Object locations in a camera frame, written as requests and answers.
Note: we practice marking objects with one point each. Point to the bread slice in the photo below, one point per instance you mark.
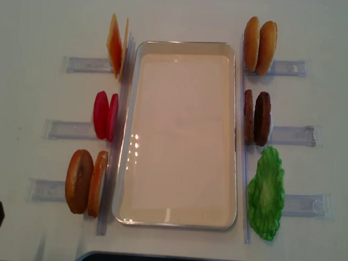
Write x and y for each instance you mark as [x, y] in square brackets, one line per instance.
[97, 180]
[78, 179]

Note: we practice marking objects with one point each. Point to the red tomato slice right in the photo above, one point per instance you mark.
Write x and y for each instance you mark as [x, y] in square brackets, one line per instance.
[111, 119]

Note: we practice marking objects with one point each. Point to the red tomato slice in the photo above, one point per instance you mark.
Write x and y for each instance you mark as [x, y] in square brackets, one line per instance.
[111, 119]
[100, 113]

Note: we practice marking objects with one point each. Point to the red tomato slice left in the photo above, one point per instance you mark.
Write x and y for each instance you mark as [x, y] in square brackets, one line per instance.
[100, 113]

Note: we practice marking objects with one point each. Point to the brown meat patty left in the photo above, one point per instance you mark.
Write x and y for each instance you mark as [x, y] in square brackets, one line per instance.
[248, 117]

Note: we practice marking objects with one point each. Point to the brown meat patty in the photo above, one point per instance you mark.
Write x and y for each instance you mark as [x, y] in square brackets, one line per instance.
[248, 117]
[262, 119]

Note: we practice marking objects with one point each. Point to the brown meat patty right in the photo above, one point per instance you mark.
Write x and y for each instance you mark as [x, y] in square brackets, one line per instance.
[262, 119]

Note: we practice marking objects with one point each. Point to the orange cheese slice left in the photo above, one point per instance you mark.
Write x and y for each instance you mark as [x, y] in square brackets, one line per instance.
[114, 46]

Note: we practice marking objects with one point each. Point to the yellow cheese slice right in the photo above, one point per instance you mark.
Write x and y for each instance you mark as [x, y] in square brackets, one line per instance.
[124, 50]

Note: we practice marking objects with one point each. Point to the green lettuce leaf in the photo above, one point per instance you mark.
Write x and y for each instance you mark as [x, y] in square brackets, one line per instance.
[266, 195]

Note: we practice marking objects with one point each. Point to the white rectangular metal tray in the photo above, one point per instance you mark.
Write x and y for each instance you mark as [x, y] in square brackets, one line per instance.
[177, 165]

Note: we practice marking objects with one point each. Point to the bun slice top right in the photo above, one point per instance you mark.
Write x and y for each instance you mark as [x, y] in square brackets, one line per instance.
[268, 41]

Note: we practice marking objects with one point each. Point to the bun slice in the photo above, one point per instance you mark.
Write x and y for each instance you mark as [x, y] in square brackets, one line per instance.
[268, 41]
[251, 43]

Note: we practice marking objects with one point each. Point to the bun slice top left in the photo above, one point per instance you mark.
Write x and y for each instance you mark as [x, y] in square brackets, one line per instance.
[251, 43]

